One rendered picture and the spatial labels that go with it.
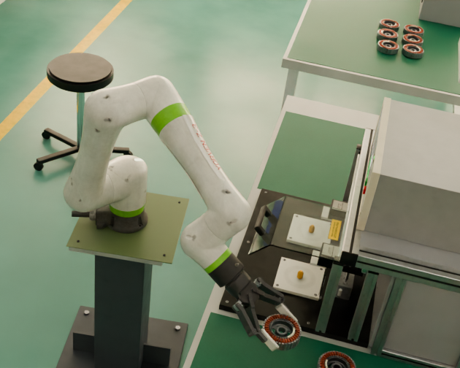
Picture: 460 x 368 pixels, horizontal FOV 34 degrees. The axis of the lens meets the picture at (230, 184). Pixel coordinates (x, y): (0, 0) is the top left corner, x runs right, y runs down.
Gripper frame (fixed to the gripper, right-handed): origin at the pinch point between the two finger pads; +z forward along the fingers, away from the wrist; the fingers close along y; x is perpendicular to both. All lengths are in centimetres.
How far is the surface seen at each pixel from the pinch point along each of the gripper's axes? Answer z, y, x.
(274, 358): 6.2, 0.0, -10.3
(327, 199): -10, -80, -21
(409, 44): -27, -229, -30
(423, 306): 21.4, -23.0, 26.1
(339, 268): -2.5, -16.0, 18.2
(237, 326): -6.4, -4.1, -18.3
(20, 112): -150, -137, -199
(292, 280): -3.1, -29.3, -12.7
